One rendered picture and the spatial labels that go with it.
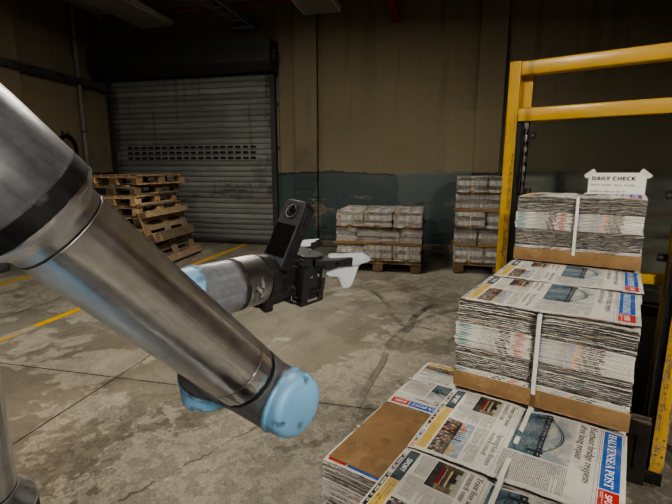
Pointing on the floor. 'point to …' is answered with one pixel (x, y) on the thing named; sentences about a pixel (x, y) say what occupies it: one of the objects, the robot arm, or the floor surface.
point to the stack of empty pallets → (131, 205)
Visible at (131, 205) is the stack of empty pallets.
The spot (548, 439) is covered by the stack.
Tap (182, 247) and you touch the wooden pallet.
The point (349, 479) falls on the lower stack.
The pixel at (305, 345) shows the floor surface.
